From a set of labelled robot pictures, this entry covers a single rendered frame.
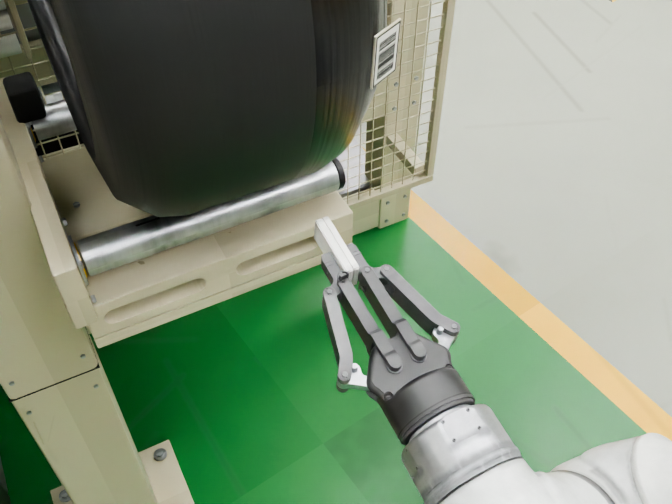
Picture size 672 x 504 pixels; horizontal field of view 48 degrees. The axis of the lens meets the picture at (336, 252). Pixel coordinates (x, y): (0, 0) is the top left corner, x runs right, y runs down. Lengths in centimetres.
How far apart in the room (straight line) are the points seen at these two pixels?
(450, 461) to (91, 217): 68
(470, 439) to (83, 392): 73
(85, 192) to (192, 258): 27
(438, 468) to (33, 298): 60
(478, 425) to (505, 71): 228
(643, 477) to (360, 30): 45
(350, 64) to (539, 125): 193
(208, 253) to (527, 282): 129
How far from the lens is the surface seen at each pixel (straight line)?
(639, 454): 71
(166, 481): 175
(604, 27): 318
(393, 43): 75
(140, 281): 94
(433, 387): 65
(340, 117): 75
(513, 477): 63
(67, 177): 120
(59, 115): 113
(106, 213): 112
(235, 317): 198
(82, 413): 126
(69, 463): 137
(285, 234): 96
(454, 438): 63
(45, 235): 90
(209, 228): 93
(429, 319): 71
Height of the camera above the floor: 156
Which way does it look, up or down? 48 degrees down
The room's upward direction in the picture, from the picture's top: straight up
